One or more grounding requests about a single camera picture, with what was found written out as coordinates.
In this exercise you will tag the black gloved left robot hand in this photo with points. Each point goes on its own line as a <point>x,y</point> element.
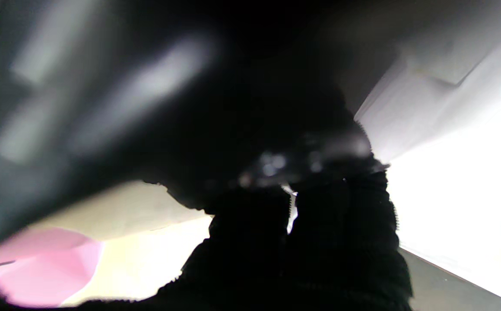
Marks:
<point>319,259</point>

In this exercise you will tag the black tissue box base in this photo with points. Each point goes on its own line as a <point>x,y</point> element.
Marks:
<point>125,108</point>

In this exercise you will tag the pink tissue box cover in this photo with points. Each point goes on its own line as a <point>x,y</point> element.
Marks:
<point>43,268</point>

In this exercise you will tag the brown leather sofa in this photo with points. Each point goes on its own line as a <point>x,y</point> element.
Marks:
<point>440,289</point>

